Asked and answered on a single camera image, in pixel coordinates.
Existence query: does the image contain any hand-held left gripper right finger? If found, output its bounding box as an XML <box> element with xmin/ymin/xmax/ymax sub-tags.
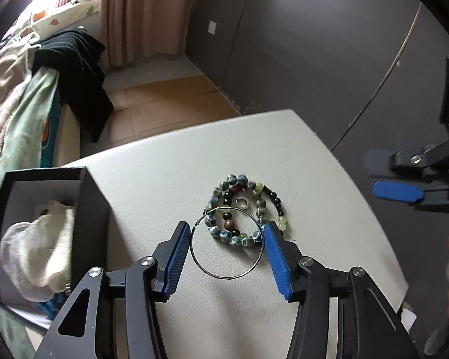
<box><xmin>263</xmin><ymin>221</ymin><xmax>421</xmax><ymax>359</ymax></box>

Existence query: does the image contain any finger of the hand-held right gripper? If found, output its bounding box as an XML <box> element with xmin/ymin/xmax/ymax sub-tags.
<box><xmin>372</xmin><ymin>180</ymin><xmax>449</xmax><ymax>216</ymax></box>
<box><xmin>363</xmin><ymin>132</ymin><xmax>449</xmax><ymax>182</ymax></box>

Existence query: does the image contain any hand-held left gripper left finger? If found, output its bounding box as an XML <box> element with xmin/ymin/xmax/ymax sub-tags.
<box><xmin>34</xmin><ymin>221</ymin><xmax>191</xmax><ymax>359</ymax></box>

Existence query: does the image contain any blue-grey bead bracelet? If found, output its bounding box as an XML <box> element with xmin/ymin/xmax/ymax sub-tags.
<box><xmin>207</xmin><ymin>174</ymin><xmax>266</xmax><ymax>248</ymax></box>

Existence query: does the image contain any large silver hoop earring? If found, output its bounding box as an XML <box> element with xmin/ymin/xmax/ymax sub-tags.
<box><xmin>189</xmin><ymin>207</ymin><xmax>266</xmax><ymax>280</ymax></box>

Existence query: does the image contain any black gift box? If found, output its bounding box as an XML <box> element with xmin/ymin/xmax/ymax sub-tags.
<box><xmin>0</xmin><ymin>167</ymin><xmax>111</xmax><ymax>309</ymax></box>

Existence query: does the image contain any bright blue cord ornament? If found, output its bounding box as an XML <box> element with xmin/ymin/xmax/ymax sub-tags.
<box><xmin>37</xmin><ymin>293</ymin><xmax>66</xmax><ymax>319</ymax></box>

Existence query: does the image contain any white cloth pouch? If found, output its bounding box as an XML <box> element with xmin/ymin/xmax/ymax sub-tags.
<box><xmin>0</xmin><ymin>200</ymin><xmax>78</xmax><ymax>302</ymax></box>

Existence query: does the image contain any dark grey wardrobe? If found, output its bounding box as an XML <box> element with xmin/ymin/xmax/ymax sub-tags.
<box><xmin>185</xmin><ymin>0</ymin><xmax>449</xmax><ymax>307</ymax></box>

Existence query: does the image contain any flattened cardboard sheet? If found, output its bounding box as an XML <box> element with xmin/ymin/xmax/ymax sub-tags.
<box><xmin>104</xmin><ymin>75</ymin><xmax>245</xmax><ymax>145</ymax></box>

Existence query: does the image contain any green bed sheet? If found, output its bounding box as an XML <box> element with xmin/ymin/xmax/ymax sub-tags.
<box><xmin>0</xmin><ymin>68</ymin><xmax>61</xmax><ymax>359</ymax></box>

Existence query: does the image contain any black clothing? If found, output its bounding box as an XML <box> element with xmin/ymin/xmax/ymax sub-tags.
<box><xmin>31</xmin><ymin>28</ymin><xmax>115</xmax><ymax>143</ymax></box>

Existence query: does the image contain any beige quilt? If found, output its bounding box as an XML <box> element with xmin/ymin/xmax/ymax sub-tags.
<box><xmin>0</xmin><ymin>43</ymin><xmax>35</xmax><ymax>174</ymax></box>

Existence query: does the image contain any pink curtain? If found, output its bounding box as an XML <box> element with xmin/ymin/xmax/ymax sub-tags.
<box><xmin>98</xmin><ymin>0</ymin><xmax>198</xmax><ymax>69</ymax></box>

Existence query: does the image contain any floral printed cushion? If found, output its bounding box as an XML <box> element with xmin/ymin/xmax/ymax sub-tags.
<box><xmin>29</xmin><ymin>0</ymin><xmax>102</xmax><ymax>39</ymax></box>

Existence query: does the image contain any green and black bead bracelet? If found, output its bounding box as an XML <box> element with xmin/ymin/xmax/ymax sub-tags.
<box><xmin>252</xmin><ymin>181</ymin><xmax>290</xmax><ymax>236</ymax></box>

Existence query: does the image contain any dark mixed bead bracelet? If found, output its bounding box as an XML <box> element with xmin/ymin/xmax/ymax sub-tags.
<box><xmin>222</xmin><ymin>183</ymin><xmax>250</xmax><ymax>237</ymax></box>

